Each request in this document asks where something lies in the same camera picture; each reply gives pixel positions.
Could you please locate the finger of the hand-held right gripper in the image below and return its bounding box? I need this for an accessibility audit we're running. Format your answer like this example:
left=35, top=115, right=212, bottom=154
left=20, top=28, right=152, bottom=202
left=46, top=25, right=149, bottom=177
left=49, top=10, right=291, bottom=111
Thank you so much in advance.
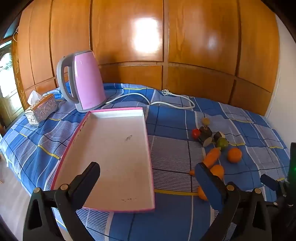
left=260, top=174, right=289, bottom=198

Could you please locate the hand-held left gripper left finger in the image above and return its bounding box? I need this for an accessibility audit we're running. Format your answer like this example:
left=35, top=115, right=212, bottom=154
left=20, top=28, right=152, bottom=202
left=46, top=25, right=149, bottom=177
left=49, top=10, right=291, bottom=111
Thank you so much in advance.
left=22, top=161, right=101, bottom=241

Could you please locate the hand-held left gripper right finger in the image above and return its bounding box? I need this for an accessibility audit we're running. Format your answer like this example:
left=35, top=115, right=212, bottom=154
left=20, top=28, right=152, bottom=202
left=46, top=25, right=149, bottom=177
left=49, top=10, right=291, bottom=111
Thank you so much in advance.
left=195, top=162, right=273, bottom=241

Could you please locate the carrot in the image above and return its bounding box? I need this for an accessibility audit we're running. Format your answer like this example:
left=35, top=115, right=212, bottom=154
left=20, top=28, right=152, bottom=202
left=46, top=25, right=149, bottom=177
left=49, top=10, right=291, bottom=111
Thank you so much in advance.
left=190, top=148, right=222, bottom=176

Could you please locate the pink-edged white tray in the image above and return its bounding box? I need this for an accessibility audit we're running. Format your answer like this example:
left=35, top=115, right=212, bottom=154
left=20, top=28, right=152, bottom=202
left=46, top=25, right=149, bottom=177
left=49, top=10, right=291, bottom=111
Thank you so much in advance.
left=50, top=107, right=156, bottom=213

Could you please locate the dark halved brown-faced piece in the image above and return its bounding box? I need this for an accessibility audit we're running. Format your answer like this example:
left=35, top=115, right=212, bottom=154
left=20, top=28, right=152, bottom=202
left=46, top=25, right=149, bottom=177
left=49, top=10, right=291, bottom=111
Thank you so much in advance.
left=198, top=136, right=213, bottom=147

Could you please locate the dark roll with white top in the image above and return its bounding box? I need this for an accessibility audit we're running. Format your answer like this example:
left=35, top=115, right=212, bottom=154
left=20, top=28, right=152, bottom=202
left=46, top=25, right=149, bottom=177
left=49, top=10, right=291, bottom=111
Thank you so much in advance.
left=213, top=131, right=226, bottom=142

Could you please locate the dark purple beetroot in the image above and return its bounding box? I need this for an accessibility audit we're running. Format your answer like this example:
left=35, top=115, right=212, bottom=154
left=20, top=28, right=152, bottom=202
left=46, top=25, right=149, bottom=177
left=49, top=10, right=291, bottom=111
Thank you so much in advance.
left=199, top=126, right=213, bottom=137

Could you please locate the blue plaid blanket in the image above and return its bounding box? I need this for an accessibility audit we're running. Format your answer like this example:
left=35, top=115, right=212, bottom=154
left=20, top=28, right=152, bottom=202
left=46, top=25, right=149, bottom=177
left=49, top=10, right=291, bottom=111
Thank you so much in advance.
left=0, top=81, right=296, bottom=241

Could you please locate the silver embossed tissue box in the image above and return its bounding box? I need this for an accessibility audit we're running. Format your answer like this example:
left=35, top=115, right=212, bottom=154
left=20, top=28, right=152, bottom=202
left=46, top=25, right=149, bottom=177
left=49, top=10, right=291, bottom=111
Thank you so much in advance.
left=24, top=93, right=58, bottom=127

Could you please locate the white tissue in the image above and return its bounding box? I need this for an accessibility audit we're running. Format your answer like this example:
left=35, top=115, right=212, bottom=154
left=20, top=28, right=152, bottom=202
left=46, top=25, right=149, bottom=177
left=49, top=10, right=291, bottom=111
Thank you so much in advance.
left=27, top=90, right=43, bottom=106

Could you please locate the pink electric kettle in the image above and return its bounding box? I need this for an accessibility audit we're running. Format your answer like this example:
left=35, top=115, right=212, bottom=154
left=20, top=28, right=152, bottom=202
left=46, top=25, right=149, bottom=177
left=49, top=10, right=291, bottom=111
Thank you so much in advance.
left=57, top=50, right=107, bottom=113

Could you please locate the wooden glazed door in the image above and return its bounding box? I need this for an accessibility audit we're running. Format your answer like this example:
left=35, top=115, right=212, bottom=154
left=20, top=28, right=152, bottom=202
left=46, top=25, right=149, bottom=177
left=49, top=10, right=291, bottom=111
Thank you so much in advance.
left=0, top=23, right=26, bottom=132

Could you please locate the wooden panelled wardrobe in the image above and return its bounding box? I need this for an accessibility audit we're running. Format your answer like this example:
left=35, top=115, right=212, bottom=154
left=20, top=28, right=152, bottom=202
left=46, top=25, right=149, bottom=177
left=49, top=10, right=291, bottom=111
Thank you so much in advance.
left=13, top=0, right=281, bottom=116

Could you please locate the white kettle power cord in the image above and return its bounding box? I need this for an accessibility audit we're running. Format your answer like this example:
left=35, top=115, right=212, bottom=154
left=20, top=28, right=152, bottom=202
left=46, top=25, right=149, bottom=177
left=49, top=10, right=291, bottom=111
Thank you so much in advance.
left=100, top=89, right=196, bottom=110

